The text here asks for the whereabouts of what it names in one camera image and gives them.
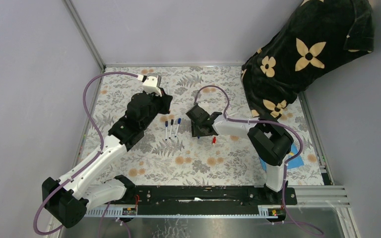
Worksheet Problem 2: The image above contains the white pen three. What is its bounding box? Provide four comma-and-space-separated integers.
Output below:
168, 119, 174, 139

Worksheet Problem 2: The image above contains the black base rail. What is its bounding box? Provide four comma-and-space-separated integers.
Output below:
116, 185, 298, 216

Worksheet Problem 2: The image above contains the black floral blanket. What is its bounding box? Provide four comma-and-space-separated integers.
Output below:
241, 0, 375, 119

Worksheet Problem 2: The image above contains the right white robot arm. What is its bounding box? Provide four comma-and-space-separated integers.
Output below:
186, 104, 294, 204

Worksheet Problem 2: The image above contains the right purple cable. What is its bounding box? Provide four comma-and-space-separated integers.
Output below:
194, 85, 324, 236

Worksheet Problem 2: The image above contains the purple cable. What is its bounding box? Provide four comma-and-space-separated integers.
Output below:
194, 85, 324, 236
32, 71, 143, 236

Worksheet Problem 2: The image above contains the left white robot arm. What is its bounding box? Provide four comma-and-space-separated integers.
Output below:
42, 92, 173, 228

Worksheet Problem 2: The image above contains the blue folded cloth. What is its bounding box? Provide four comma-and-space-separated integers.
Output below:
259, 143, 305, 171

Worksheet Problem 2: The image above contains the white pen two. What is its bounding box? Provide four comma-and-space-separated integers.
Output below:
165, 121, 169, 141

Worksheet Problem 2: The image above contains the white pen one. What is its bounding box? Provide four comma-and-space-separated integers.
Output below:
174, 118, 182, 137

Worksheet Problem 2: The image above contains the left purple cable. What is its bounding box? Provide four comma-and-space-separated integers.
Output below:
32, 71, 143, 236

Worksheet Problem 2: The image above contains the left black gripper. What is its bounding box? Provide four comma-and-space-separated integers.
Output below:
139, 88, 172, 131

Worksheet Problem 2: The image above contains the floral patterned table mat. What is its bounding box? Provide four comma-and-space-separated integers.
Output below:
75, 66, 324, 186

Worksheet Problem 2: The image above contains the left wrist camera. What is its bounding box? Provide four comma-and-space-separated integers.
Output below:
137, 73, 162, 96

